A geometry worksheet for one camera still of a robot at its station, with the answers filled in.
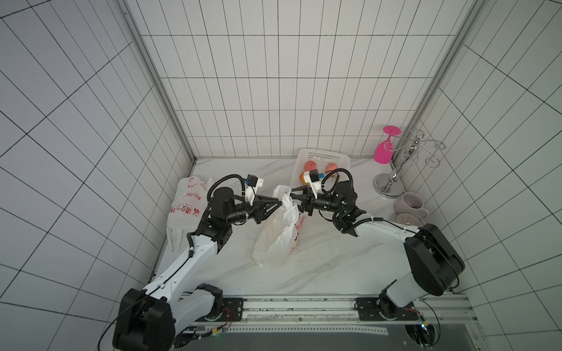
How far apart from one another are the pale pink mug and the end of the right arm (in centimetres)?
46

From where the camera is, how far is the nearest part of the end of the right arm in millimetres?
684

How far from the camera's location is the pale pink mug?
0.93 meters

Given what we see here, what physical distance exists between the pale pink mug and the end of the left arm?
1.93 feet

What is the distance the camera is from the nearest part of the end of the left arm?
657 mm

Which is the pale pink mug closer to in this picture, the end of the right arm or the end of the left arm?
the end of the right arm
